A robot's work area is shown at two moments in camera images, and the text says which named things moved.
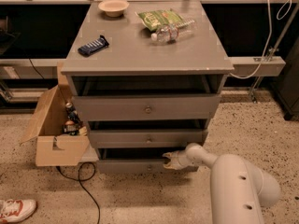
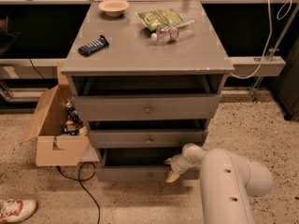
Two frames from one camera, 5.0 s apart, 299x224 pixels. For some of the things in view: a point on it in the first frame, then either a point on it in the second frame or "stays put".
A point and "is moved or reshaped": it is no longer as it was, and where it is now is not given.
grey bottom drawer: x=149 y=161 is moved or reshaped
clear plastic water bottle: x=172 y=33 stays put
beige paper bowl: x=113 y=7 stays put
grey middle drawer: x=152 y=138 stays put
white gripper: x=175 y=160 → x=177 y=165
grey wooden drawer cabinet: x=147 y=79 stays put
